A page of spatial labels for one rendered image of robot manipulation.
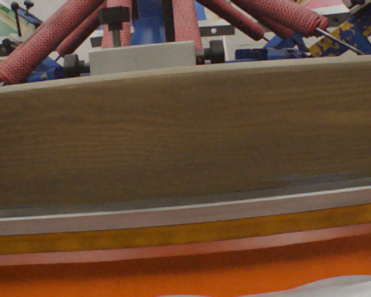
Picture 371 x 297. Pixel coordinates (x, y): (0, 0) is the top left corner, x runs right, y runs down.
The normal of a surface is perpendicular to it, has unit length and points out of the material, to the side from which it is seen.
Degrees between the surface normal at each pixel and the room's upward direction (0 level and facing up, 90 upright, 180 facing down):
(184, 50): 90
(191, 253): 0
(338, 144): 90
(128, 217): 90
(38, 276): 0
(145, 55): 90
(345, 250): 0
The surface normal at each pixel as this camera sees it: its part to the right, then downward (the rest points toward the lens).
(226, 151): 0.03, 0.24
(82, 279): -0.08, -0.97
